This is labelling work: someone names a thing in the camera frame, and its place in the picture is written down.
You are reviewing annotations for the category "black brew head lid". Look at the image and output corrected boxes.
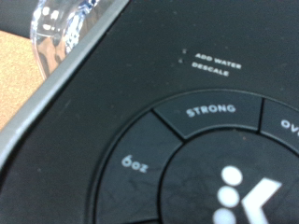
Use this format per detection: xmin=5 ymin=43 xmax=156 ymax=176
xmin=0 ymin=0 xmax=299 ymax=224

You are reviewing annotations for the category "clear plastic container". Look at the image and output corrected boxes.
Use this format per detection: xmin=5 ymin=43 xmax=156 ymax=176
xmin=29 ymin=0 xmax=104 ymax=79

